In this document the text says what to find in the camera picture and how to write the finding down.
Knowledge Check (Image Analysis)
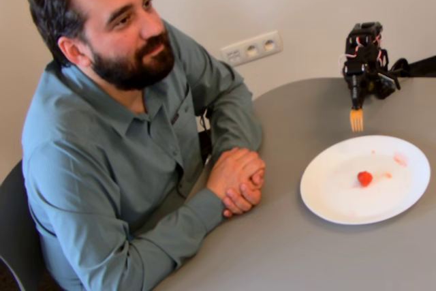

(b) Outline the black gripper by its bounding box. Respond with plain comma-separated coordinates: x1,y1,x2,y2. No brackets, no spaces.
342,61,372,108

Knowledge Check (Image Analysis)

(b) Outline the yellow plastic fork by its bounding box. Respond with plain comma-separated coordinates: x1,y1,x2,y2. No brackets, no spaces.
347,105,364,133

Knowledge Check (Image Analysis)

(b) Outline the red strawberry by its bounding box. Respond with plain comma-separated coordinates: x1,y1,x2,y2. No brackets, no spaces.
356,170,374,188

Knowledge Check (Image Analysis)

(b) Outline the man's right forearm green sleeve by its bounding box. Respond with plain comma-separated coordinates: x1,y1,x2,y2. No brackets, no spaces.
115,187,228,291

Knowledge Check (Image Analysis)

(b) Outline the man's right hand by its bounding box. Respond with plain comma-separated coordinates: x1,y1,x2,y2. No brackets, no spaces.
207,147,266,192

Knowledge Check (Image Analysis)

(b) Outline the man's left hand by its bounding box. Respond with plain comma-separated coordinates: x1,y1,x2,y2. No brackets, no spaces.
221,181,264,219

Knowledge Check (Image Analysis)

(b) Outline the black table clamp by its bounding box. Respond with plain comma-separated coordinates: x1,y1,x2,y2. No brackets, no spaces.
391,58,411,82

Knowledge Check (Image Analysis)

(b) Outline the black bar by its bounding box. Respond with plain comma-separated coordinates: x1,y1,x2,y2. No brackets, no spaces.
407,55,436,78

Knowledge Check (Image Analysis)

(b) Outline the white round plate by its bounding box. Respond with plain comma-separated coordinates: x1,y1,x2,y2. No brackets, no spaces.
299,135,432,226

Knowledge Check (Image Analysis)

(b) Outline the bearded man in green shirt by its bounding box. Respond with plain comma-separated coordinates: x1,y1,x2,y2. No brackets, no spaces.
20,0,264,291

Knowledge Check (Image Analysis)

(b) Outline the dark grey chair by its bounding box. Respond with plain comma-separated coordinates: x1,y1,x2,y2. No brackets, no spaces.
0,159,65,291

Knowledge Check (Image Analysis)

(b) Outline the white wall socket strip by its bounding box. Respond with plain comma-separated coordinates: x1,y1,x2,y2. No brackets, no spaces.
220,30,284,66

